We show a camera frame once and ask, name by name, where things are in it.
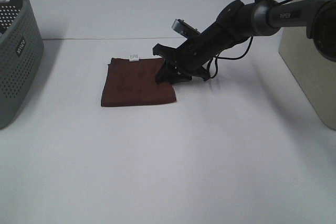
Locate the beige bin with grey rim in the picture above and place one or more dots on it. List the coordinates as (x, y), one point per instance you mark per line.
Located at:
(314, 74)

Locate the grey perforated plastic basket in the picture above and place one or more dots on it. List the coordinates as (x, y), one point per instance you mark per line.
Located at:
(21, 53)

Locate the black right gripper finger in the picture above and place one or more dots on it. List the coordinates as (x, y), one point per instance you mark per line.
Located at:
(177, 78)
(167, 72)

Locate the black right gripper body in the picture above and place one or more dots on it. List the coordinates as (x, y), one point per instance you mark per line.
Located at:
(192, 54)

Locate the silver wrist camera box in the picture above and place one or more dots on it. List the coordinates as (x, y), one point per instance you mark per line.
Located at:
(184, 29)

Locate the brown towel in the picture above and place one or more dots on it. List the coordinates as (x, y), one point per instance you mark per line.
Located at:
(132, 83)

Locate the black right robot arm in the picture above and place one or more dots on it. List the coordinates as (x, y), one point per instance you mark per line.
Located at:
(239, 22)

